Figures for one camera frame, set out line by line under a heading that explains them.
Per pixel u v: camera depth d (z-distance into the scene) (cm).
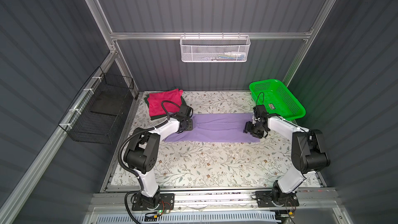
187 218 77
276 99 116
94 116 73
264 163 86
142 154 49
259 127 80
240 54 91
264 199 73
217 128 100
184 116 75
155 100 106
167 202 72
